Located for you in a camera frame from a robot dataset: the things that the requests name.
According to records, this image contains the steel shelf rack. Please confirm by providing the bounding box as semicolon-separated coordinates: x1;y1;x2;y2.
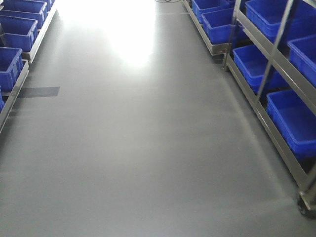
0;0;57;128
183;0;316;219

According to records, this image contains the left steel shelf rack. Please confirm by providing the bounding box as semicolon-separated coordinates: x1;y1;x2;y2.
0;0;57;128

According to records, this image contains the blue plastic bin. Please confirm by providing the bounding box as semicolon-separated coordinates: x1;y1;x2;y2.
245;0;316;45
267;90;316;160
0;47;23;92
0;0;48;29
233;44;288;94
0;15;38;52
201;8;234;44

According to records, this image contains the blue bin upper back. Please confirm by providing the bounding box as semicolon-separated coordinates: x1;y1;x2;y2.
192;0;231;23

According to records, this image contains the blue bin right side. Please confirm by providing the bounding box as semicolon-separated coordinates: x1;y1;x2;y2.
287;34;316;87

